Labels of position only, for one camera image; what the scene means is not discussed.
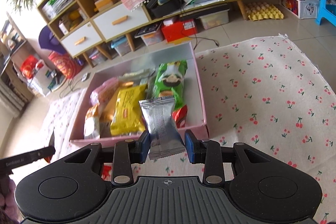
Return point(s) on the yellow egg tray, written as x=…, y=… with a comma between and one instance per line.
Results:
x=262, y=10

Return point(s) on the pink snack packet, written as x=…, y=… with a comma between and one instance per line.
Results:
x=102, y=94

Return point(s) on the gold snack packet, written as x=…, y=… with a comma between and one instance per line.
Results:
x=109, y=110

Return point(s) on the yellow snack packet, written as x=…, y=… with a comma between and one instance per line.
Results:
x=127, y=114

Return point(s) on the white paper shopping bag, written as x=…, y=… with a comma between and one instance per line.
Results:
x=45, y=80

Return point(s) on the cherry print table cloth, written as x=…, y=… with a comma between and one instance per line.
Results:
x=263, y=91

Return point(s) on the purple plush toy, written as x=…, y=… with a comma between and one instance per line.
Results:
x=48, y=41

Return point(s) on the red gift box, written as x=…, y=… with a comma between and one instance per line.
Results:
x=179, y=30

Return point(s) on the silver foil snack packet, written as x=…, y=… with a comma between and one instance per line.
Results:
x=165, y=139

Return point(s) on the lotus root biscuit packet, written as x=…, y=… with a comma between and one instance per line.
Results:
x=92, y=123

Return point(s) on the white long snack packet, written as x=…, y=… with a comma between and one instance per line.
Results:
x=137, y=78

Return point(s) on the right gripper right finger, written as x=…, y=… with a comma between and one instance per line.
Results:
x=208, y=153

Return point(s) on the red round drum box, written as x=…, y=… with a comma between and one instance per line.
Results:
x=68, y=66

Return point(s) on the green chips packet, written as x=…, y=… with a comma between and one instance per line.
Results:
x=169, y=81

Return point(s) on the blue plastic stool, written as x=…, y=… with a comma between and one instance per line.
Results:
x=323, y=12

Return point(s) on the wooden tv cabinet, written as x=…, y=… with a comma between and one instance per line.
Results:
x=81, y=27

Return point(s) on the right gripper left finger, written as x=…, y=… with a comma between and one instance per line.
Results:
x=126, y=153

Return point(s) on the red snack packet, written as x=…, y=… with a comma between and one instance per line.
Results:
x=180, y=116

